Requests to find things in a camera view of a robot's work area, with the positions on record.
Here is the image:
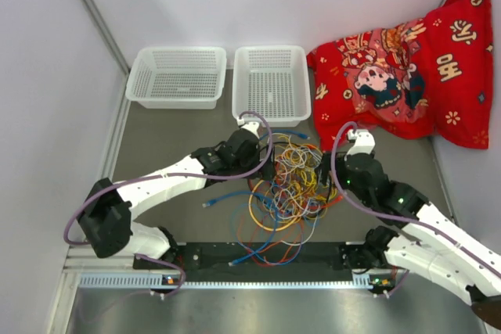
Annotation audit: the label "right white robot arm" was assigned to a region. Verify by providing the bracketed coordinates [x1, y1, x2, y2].
[318, 153, 500, 321]

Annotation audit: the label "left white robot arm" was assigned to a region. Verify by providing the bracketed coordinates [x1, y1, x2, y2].
[75, 122, 271, 269]

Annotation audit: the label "right white plastic basket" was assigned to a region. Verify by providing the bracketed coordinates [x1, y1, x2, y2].
[232, 45, 312, 127]

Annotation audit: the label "white plastic basket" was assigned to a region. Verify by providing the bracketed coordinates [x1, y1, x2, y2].
[125, 46, 227, 110]
[232, 45, 312, 127]

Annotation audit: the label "left white plastic basket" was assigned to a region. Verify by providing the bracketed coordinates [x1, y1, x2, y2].
[125, 46, 227, 110]

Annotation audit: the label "red patterned pillow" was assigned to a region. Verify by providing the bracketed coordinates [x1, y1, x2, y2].
[307, 0, 494, 151]

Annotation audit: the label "red ethernet cable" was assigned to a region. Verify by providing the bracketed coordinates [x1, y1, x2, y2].
[308, 192, 345, 212]

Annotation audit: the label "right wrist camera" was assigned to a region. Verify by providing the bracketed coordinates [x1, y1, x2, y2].
[347, 129, 375, 155]

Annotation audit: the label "white thin cable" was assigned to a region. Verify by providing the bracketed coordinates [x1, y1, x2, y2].
[269, 189, 320, 245]

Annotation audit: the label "orange thin cable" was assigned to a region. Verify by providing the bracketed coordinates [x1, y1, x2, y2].
[238, 208, 306, 267]

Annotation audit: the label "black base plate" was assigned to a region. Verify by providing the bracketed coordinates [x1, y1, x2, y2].
[165, 242, 369, 272]

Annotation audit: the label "aluminium frame rail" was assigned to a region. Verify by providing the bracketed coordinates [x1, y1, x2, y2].
[62, 246, 138, 275]

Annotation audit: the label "white slotted cable duct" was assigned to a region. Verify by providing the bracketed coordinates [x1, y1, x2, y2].
[78, 273, 384, 289]

